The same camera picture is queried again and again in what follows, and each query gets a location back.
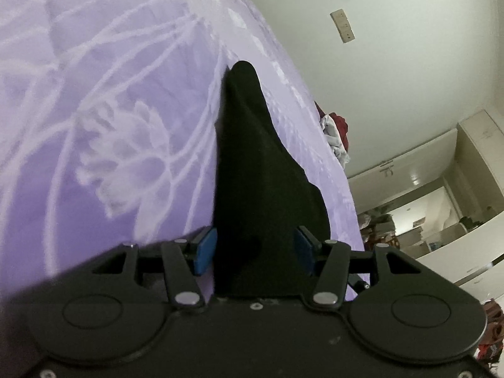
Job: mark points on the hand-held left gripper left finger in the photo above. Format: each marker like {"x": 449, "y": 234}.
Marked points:
{"x": 205, "y": 252}

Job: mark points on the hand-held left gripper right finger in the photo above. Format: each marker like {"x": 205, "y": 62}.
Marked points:
{"x": 305, "y": 255}

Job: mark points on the black cloth garment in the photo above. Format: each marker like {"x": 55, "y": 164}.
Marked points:
{"x": 260, "y": 189}

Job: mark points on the pile of colourful clutter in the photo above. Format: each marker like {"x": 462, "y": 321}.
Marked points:
{"x": 376, "y": 230}

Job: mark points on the white garment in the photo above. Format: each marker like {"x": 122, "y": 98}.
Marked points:
{"x": 335, "y": 141}

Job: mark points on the red garment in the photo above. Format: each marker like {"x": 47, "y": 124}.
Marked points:
{"x": 341, "y": 126}

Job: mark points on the purple floral blanket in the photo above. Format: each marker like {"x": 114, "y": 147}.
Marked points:
{"x": 98, "y": 126}

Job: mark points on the white wardrobe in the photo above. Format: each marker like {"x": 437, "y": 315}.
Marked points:
{"x": 478, "y": 153}

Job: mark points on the beige wall switch plate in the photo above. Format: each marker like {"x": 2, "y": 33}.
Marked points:
{"x": 343, "y": 26}

